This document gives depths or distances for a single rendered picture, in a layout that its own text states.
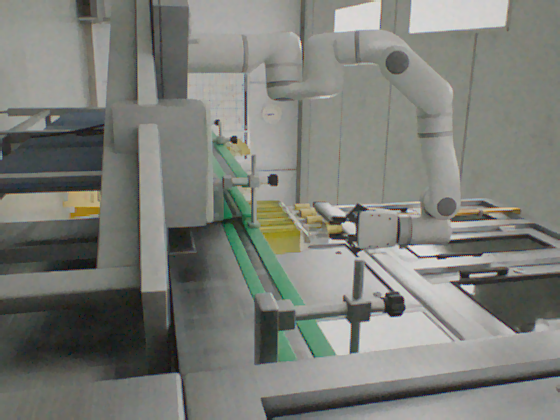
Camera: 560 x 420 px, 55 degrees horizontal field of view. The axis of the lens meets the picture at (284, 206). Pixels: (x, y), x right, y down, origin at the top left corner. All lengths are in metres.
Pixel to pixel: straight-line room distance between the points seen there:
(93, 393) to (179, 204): 0.66
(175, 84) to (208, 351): 0.66
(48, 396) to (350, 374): 0.19
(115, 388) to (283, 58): 1.12
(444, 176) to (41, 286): 0.91
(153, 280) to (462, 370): 0.44
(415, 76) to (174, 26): 0.54
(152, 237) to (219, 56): 0.69
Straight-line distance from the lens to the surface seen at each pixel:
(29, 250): 1.38
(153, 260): 0.73
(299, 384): 0.36
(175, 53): 1.16
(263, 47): 1.37
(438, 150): 1.34
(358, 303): 0.61
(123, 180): 0.92
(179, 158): 0.97
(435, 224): 1.38
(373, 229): 1.36
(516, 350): 0.43
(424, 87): 1.28
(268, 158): 7.43
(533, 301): 1.53
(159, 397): 0.35
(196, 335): 0.75
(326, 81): 1.35
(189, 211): 1.00
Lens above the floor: 0.74
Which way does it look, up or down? 13 degrees up
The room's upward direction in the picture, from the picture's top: 87 degrees clockwise
